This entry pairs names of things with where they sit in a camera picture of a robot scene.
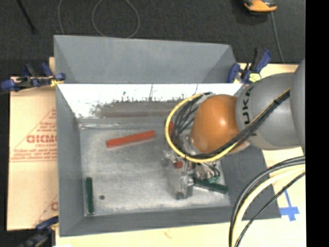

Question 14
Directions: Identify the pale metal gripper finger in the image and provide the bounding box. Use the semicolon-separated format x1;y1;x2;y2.
161;150;181;167
175;175;194;200

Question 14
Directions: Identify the brown cardboard board, red print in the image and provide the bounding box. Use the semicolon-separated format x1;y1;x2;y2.
6;57;60;232

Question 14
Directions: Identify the red-brown flat block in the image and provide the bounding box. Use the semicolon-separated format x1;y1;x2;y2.
105;130;157;149
167;121;184;169

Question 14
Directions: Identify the grey metal bin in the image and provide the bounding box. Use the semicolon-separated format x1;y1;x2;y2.
53;34;281;236

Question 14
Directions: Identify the dark green flat block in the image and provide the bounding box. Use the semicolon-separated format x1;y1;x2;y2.
192;179;229;195
85;177;96;215

